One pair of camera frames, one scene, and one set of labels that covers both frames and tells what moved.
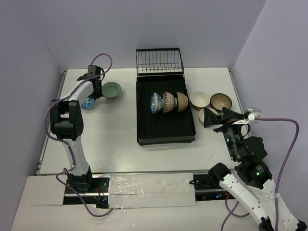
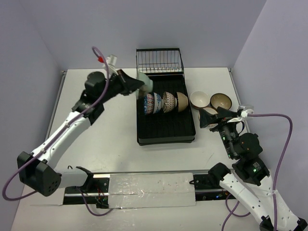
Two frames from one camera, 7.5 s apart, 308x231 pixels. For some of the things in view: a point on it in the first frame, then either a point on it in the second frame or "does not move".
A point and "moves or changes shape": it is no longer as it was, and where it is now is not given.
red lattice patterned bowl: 168,102 does not move
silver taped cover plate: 151,190 does not move
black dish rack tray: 162,128 does not move
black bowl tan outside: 183,101 does not move
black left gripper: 96,87 to 119,80
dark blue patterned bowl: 88,103 moves or changes shape
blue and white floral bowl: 156,103 does not move
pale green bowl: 110,90 moves or changes shape
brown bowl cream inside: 218,100 does not move
